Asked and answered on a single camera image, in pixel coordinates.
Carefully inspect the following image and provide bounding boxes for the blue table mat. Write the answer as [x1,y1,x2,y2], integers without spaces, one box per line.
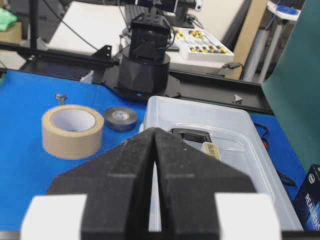
[0,70,306,232]

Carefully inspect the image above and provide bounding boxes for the clear plastic tool box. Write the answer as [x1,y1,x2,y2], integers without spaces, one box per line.
[139,96,303,231]

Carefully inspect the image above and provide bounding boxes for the black box latch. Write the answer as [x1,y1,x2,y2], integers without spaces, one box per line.
[170,128,212,144]

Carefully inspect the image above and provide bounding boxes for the small metal wrench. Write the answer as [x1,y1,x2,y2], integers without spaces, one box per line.
[54,93,68,106]

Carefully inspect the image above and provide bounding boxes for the grey electrical tape roll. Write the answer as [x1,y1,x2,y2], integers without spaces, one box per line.
[103,106,138,132]

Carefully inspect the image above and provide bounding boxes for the white foam board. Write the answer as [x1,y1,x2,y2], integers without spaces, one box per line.
[48,1,127,56]

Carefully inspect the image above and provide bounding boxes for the green backdrop board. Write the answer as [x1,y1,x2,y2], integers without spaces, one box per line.
[262,0,320,171]

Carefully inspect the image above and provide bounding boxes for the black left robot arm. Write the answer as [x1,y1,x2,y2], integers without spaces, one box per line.
[47,0,181,240]

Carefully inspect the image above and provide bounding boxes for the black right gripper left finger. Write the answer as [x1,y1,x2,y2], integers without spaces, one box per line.
[46,128,155,240]

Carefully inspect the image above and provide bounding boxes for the screwdriver set tray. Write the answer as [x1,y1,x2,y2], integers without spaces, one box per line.
[174,28,234,63]

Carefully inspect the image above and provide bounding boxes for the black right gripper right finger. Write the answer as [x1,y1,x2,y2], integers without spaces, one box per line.
[154,128,256,240]

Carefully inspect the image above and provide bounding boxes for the beige masking tape roll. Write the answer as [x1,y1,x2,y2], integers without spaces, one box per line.
[41,104,105,160]

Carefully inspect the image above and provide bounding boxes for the black cable on mat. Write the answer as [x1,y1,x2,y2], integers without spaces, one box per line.
[253,122,297,187]

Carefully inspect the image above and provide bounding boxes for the black aluminium frame rail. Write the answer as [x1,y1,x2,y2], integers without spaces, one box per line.
[0,42,273,115]

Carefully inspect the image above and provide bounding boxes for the green cloth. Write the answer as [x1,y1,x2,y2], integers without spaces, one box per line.
[0,8,18,32]

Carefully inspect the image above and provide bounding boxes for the blue RealSense box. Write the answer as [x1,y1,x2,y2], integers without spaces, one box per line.
[293,164,320,232]

